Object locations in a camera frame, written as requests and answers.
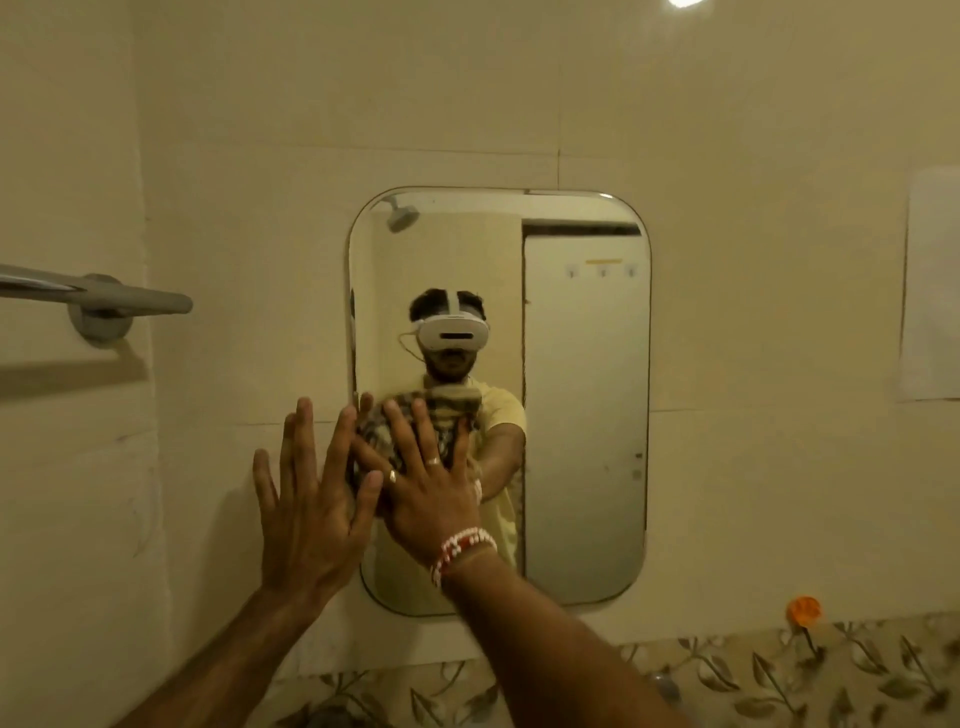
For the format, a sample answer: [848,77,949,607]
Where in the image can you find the red and white bead bracelets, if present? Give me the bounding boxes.
[429,527,499,589]

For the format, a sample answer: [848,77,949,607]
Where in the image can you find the person's left hand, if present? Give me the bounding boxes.
[251,397,385,609]

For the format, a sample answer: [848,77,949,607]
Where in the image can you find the person's left forearm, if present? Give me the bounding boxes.
[112,588,324,728]

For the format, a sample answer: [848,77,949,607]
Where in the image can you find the person's right forearm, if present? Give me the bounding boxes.
[442,551,695,728]

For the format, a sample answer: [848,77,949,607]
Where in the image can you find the person's right hand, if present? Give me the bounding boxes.
[350,395,483,571]

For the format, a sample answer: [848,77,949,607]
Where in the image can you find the paper sheet with figure drawing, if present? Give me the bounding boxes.
[897,164,960,403]

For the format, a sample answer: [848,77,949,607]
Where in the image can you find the checkered cleaning cloth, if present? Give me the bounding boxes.
[348,386,485,519]

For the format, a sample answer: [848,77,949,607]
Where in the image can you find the wall mirror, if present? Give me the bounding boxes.
[346,187,652,618]

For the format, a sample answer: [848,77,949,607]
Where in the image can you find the chrome towel bar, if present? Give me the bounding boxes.
[0,262,195,346]

